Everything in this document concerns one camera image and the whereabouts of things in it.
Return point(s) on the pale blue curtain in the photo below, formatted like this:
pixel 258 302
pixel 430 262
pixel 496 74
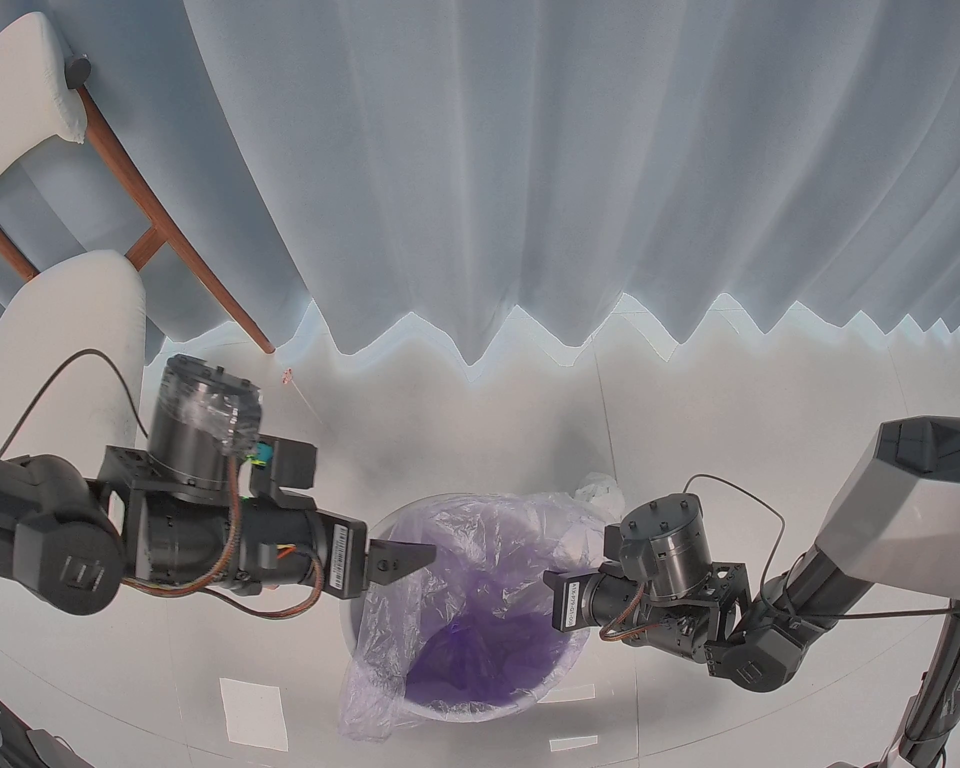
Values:
pixel 525 150

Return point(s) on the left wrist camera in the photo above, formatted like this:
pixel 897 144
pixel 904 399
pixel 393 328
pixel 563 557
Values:
pixel 292 465

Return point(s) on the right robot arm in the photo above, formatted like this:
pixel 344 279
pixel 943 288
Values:
pixel 885 510

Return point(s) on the white cushioned wooden chair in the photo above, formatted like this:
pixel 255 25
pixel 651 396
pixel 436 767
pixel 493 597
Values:
pixel 75 315

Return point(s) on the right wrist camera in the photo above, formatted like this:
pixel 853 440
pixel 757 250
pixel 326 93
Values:
pixel 613 544

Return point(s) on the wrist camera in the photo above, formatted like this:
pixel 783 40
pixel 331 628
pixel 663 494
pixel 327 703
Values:
pixel 613 544
pixel 292 465

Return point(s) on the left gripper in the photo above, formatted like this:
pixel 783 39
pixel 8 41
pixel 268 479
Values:
pixel 289 544

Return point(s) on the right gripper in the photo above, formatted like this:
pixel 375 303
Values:
pixel 607 600

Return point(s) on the white trash bin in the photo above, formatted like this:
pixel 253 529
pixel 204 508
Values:
pixel 480 709

